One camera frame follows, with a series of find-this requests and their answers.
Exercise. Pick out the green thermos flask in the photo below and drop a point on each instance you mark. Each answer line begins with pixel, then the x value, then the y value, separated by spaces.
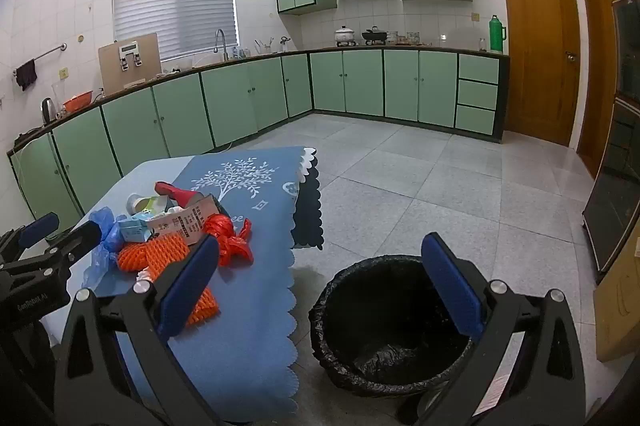
pixel 496 35

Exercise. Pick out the white device on board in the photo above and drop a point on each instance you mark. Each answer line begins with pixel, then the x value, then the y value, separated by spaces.
pixel 130 55

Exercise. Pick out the blue plastic bag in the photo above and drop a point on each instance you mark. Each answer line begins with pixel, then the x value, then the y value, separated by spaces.
pixel 106 233

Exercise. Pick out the group of glass jars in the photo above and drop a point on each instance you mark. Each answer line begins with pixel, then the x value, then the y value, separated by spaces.
pixel 402 37

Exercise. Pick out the blue tree-print tablecloth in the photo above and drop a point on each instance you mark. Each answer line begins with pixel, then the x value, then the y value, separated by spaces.
pixel 260 216

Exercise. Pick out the cardboard board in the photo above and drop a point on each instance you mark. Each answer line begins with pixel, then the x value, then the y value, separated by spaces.
pixel 107 71

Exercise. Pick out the blue and white paper cup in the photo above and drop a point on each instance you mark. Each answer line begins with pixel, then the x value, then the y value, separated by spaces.
pixel 134 203

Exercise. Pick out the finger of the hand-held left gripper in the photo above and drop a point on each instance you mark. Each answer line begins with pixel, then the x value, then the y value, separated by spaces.
pixel 82 238
pixel 39 226

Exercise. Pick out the black trash bin with bag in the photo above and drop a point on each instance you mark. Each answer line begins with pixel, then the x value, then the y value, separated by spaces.
pixel 380 331

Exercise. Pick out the black glass cabinet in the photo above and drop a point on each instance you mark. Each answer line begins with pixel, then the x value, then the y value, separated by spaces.
pixel 617 186

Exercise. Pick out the metal towel rail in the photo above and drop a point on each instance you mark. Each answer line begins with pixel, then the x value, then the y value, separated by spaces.
pixel 47 53

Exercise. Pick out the black wok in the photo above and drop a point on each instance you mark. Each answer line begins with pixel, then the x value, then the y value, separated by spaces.
pixel 374 36

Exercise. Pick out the white cooking pot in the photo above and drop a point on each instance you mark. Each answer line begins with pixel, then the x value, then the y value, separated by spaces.
pixel 345 35

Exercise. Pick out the red plastic bag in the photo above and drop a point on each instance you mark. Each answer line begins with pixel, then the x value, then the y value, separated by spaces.
pixel 227 231

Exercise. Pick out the dark hanging towel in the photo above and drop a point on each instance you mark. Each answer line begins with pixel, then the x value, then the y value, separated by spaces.
pixel 26 75

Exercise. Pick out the orange foam fruit net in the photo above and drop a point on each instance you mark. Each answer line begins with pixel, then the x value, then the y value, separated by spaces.
pixel 150 258

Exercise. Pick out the metal kitchen faucet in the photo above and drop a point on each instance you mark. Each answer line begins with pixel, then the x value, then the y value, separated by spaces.
pixel 220 41

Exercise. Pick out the white green-print package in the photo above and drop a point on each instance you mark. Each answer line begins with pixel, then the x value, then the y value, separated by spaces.
pixel 159 207

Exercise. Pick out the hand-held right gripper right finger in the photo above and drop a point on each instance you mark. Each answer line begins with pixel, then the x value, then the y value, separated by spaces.
pixel 452 286

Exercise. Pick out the small teal box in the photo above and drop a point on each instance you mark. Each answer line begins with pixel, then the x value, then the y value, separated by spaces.
pixel 134 231

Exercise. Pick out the plain wooden door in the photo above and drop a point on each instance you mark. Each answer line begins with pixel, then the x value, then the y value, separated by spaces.
pixel 597 56

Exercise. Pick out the green base cabinets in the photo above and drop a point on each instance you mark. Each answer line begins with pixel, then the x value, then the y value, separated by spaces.
pixel 225 96

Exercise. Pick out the round table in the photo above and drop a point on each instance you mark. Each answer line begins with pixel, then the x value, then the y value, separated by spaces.
pixel 135 176

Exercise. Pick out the metal kettle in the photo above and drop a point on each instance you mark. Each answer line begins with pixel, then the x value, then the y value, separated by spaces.
pixel 47 111

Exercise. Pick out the white window blind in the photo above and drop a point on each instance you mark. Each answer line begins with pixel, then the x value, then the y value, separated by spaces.
pixel 175 1

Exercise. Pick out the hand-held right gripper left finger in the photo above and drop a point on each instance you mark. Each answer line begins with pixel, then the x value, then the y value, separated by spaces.
pixel 190 286

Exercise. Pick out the orange basin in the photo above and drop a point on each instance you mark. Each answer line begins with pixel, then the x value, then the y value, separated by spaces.
pixel 77 101

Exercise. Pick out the cardboard box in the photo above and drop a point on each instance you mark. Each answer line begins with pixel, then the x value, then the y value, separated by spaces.
pixel 620 301

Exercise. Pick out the white printed paper box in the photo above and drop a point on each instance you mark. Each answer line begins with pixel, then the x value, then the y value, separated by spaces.
pixel 182 221

